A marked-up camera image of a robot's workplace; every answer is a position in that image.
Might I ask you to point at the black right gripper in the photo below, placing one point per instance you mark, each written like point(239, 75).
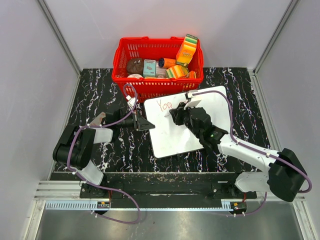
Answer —
point(174, 112)

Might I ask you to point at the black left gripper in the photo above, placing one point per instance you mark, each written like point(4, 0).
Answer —
point(144, 124)

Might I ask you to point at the red whiteboard marker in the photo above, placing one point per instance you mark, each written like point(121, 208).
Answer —
point(168, 114)

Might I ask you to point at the white whiteboard with dark frame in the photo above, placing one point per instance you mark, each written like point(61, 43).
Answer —
point(168, 139)

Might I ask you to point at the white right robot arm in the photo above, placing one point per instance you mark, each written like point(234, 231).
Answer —
point(285, 174)

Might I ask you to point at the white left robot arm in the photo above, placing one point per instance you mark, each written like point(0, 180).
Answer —
point(76, 146)

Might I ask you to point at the small beige eraser box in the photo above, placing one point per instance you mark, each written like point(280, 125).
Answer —
point(98, 120)

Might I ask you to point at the orange tube bottle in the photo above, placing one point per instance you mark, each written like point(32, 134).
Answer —
point(166, 62)

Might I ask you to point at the light blue sponge box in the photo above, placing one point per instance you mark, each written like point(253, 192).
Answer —
point(149, 68)

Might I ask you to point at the brown round scrubber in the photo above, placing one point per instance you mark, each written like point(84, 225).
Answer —
point(135, 66)

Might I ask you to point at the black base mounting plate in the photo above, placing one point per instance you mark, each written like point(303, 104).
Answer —
point(168, 190)

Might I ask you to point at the tall orange sponge pack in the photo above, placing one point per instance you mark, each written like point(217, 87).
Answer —
point(187, 50)

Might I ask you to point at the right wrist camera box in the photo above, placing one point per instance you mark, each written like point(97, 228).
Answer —
point(192, 99)

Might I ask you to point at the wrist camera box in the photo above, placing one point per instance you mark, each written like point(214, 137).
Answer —
point(131, 101)
point(192, 99)

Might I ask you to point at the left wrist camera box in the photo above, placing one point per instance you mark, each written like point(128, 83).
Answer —
point(131, 101)

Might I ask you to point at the white cable duct rail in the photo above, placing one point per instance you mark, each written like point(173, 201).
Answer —
point(88, 205)

